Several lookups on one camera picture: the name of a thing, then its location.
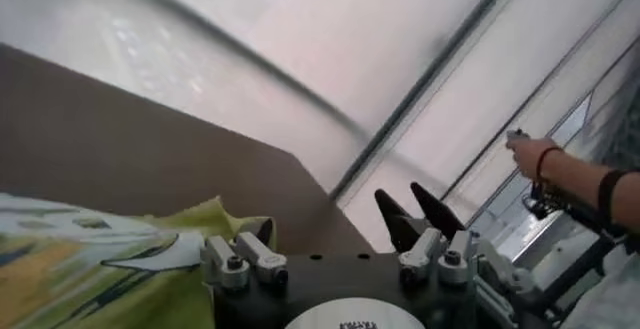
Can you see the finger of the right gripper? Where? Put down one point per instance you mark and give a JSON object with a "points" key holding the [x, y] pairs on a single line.
{"points": [[437, 211], [392, 206]]}

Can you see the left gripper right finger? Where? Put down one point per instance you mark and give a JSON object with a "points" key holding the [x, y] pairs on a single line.
{"points": [[452, 258]]}

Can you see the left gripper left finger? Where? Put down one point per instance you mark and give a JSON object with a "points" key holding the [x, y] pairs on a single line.
{"points": [[227, 261]]}

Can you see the person's bare hand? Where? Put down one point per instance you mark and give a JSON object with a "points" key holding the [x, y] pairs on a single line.
{"points": [[530, 153]]}

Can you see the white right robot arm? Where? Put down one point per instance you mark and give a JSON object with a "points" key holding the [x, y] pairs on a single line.
{"points": [[610, 306]]}

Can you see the lime green t-shirt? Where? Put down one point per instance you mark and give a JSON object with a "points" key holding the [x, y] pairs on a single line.
{"points": [[150, 301]]}

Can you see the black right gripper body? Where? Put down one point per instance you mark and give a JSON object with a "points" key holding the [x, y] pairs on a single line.
{"points": [[515, 306]]}

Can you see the grey slanted window frame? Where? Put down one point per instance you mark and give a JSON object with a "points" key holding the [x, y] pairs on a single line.
{"points": [[425, 81]]}

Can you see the person's bare forearm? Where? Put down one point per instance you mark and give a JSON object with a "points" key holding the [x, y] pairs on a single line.
{"points": [[575, 181]]}

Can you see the black wristband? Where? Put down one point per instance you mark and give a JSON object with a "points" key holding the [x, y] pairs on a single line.
{"points": [[606, 196]]}

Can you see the dark curved railing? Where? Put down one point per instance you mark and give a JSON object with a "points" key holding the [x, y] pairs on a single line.
{"points": [[250, 54]]}

